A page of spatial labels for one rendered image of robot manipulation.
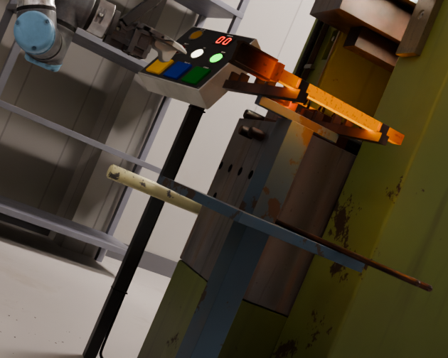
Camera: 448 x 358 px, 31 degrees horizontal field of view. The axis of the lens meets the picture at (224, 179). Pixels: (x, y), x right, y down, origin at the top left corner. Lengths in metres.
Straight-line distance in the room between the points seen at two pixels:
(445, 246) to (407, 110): 0.33
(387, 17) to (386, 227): 0.68
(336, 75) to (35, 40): 0.99
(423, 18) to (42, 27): 0.91
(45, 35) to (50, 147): 3.29
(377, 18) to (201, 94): 0.62
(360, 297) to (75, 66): 3.58
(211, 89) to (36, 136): 2.68
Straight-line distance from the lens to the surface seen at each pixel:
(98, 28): 2.04
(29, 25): 1.88
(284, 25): 5.80
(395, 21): 2.27
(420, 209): 1.85
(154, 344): 2.27
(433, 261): 1.89
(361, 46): 2.26
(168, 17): 5.05
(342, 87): 2.48
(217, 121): 5.58
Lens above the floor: 0.69
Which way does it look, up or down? 1 degrees up
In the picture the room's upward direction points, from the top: 23 degrees clockwise
